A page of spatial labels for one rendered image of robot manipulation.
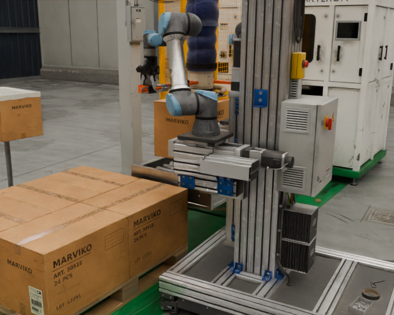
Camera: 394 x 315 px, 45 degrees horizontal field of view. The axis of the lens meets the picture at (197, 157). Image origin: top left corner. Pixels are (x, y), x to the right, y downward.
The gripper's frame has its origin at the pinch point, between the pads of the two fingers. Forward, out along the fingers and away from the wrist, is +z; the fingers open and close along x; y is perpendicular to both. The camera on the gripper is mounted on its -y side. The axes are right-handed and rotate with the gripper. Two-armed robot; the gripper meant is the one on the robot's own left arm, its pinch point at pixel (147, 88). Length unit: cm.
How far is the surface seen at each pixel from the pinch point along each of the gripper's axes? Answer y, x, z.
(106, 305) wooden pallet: -57, -14, 119
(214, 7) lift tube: 58, -11, -51
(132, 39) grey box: 89, 92, -28
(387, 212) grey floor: 201, -108, 122
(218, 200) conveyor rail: 34, -33, 77
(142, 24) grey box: 103, 92, -40
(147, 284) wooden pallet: -25, -18, 119
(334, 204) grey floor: 193, -62, 122
